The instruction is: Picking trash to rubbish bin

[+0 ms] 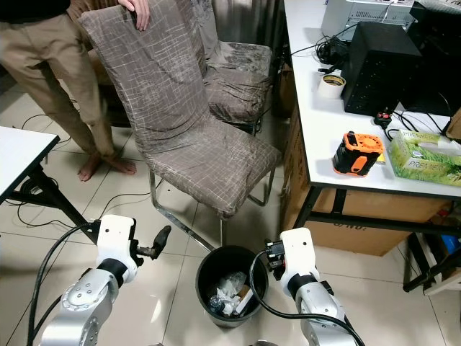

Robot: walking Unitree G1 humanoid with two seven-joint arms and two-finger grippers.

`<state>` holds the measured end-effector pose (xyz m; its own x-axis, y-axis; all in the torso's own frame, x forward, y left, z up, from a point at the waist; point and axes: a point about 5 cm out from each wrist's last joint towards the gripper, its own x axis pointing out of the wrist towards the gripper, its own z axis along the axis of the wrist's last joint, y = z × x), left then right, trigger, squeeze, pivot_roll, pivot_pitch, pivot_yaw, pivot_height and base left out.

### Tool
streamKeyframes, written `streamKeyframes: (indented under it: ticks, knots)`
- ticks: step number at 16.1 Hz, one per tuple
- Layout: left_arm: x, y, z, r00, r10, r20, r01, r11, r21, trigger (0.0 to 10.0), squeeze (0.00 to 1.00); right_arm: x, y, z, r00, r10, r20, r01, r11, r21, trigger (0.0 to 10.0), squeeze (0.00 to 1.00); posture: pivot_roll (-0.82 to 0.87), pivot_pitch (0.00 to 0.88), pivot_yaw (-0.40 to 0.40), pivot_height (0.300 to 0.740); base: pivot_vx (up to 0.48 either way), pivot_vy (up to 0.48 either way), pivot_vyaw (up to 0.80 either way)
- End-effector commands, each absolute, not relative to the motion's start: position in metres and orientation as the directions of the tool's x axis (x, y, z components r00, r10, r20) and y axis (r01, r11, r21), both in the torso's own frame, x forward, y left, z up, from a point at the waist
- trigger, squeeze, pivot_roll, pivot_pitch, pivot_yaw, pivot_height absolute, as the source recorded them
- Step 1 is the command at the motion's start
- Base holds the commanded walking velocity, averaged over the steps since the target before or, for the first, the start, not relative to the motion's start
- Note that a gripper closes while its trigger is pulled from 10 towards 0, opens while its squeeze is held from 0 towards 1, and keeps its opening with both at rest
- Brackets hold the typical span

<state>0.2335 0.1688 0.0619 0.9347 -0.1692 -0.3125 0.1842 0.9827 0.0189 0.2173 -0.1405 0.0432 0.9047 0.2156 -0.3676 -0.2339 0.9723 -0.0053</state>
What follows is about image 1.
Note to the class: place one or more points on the person in khaki trousers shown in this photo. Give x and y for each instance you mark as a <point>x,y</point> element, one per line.
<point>43,58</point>

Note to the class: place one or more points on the black round rubbish bin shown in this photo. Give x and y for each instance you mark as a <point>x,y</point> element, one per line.
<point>209,277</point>

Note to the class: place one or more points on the orange and black tool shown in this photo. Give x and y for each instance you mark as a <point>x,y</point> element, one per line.
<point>356,153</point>

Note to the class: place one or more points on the small white cardboard box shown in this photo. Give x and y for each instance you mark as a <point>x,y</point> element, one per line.
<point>243,301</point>

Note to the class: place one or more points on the chair with grey floral cover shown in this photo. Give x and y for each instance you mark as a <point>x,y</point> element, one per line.
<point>238,86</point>

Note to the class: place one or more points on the clear plastic bottle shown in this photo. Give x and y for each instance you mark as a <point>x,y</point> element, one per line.
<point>218,303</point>

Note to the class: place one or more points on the black metal rack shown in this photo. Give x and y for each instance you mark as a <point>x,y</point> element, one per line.
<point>421,267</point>

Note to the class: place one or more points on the chair with brown patterned cover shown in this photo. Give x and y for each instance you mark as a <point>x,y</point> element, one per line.
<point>173,108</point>

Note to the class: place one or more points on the green tissue box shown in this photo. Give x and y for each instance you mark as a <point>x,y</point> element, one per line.
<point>421,162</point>

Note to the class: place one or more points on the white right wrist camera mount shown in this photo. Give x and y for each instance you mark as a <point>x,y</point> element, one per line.
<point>299,252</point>

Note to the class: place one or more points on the large brown cardboard box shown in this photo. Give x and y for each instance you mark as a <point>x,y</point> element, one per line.
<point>353,216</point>

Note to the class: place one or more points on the brown cardboard piece on desk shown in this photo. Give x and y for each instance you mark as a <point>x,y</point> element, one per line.
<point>455,126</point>

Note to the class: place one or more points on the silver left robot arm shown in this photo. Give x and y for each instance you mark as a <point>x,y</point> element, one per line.
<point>86,303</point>

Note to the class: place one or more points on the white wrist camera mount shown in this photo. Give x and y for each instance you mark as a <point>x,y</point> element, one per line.
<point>117,234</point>
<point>299,252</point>

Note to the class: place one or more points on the white desk with black frame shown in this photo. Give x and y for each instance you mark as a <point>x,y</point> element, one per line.
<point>324,137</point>

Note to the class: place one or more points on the black monitor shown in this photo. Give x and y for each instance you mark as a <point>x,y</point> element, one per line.
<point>439,65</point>

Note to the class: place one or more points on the black power plug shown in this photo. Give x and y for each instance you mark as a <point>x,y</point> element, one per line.
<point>383,117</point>

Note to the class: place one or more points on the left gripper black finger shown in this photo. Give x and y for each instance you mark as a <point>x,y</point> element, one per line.
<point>163,238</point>

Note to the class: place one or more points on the white crumpled paper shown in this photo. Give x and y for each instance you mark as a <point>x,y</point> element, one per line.
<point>232,282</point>

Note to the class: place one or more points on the white table with black legs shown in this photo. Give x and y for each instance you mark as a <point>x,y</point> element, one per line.
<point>18,158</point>

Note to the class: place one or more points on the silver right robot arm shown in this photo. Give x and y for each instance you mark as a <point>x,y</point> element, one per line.
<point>324,306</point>

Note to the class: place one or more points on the black computer case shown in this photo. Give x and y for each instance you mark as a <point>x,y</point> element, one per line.
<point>378,68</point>

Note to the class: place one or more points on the person's left hand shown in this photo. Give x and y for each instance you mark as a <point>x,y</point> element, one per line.
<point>137,13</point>

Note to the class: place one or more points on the grey printer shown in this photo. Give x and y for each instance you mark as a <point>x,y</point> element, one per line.
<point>360,14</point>

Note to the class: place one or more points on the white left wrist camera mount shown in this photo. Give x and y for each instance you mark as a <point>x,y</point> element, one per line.
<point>117,234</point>

